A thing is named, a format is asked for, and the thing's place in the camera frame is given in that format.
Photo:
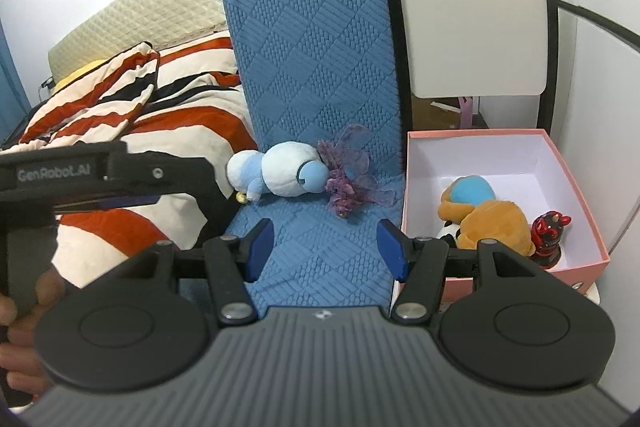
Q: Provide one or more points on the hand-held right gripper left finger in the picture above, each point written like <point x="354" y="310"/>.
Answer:
<point x="260" y="252"/>

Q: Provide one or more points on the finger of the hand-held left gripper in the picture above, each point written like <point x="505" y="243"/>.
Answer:
<point x="110" y="204"/>
<point x="165" y="172"/>

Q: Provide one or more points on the pink paper piece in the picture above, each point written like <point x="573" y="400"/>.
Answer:
<point x="467" y="112"/>

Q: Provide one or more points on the brown bear plush blue hat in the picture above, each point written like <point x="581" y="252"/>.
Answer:
<point x="500" y="222"/>

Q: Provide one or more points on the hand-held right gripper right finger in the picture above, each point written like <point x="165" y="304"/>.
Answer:
<point x="392" y="252"/>

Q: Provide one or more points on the yellow pillow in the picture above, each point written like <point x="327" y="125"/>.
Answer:
<point x="80" y="72"/>

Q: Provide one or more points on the blue quilted mat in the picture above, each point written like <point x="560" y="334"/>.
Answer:
<point x="310" y="57"/>

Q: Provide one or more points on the blue panel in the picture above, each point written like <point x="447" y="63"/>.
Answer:
<point x="10" y="82"/>

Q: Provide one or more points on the red and black figurine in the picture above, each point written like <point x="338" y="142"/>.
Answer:
<point x="550" y="232"/>

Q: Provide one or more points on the person's left hand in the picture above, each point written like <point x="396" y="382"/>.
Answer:
<point x="20" y="337"/>

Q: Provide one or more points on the black curved tube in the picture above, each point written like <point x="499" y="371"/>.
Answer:
<point x="600" y="14"/>

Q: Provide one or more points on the red white black striped blanket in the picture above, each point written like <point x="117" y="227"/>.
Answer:
<point x="175" y="107"/>

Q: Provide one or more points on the beige chair back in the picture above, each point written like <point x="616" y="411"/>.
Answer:
<point x="475" y="32"/>

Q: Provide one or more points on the pink cardboard box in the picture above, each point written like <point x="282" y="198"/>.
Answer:
<point x="550" y="167"/>

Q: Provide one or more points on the white and blue plush toy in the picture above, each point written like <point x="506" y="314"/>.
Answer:
<point x="285" y="169"/>

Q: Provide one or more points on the small panda plush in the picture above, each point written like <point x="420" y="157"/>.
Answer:
<point x="448" y="233"/>

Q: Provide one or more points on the brown cardboard box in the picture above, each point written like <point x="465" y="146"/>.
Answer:
<point x="430" y="114"/>

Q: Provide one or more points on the cream quilted headboard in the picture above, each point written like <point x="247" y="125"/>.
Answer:
<point x="150" y="2"/>

